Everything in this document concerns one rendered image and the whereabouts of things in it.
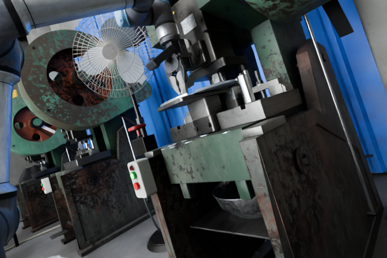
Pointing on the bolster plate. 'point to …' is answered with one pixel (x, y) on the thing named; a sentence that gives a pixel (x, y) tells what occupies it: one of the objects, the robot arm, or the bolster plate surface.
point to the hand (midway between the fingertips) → (182, 95)
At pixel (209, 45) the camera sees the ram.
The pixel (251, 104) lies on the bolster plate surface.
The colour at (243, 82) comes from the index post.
